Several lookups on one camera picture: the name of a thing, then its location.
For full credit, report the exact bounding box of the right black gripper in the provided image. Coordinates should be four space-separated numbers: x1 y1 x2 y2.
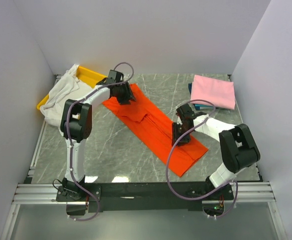
171 122 193 147

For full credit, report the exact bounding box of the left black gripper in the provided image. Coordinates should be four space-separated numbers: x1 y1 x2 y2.
115 82 137 106

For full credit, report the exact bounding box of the orange t shirt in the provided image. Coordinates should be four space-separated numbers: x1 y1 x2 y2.
103 83 208 177

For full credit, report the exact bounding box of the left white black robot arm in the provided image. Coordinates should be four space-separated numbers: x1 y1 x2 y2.
60 69 136 201

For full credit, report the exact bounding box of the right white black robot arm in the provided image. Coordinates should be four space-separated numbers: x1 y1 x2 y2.
166 103 261 200

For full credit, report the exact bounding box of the blue folded t shirt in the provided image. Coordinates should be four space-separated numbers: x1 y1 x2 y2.
188 81 214 110

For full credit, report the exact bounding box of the yellow plastic tray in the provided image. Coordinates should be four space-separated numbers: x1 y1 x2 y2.
36 64 106 110

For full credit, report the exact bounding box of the pink folded t shirt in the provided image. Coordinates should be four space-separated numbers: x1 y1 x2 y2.
190 75 236 110

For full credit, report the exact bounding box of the white t shirt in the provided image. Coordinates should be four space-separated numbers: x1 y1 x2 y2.
40 64 96 131

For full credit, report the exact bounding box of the black base beam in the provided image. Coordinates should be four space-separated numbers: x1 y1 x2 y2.
55 181 234 217

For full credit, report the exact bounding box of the aluminium frame rail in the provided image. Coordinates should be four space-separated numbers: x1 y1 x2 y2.
12 182 276 205

